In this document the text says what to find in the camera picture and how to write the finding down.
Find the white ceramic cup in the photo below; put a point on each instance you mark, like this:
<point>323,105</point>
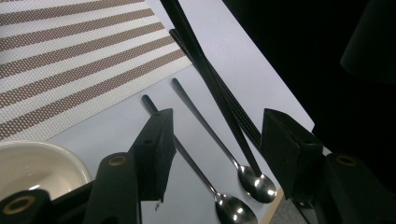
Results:
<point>37,168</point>

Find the light blue table board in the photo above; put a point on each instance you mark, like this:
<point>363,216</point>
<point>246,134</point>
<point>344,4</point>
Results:
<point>243,56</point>

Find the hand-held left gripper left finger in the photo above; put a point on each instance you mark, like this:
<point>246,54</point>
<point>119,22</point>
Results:
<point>155,149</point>

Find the striped placemat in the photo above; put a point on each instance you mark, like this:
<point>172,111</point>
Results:
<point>77,56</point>

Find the metal spoon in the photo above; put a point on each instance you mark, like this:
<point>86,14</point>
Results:
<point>236,211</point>
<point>260,188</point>

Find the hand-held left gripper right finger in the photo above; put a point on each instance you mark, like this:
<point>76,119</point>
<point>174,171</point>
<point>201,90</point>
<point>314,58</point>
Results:
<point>289,155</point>

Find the single black chopstick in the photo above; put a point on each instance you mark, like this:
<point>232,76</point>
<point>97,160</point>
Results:
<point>199,59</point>

